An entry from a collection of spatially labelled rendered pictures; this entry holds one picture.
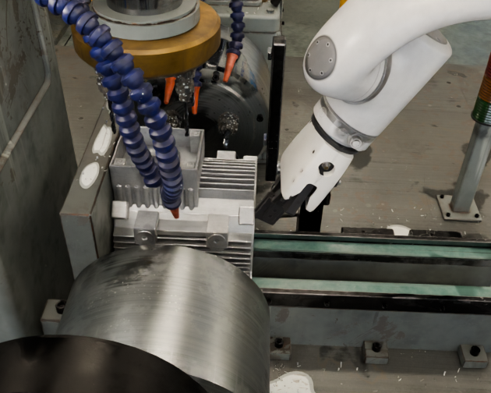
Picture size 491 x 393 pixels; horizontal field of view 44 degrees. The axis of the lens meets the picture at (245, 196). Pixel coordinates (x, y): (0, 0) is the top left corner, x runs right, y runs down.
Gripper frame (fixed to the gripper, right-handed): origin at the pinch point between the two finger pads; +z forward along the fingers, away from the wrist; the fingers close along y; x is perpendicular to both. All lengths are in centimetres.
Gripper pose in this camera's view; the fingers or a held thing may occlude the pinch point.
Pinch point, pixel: (270, 208)
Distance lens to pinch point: 84.7
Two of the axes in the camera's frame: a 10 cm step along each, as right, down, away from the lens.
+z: -5.2, 6.5, 5.6
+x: -8.5, -4.2, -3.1
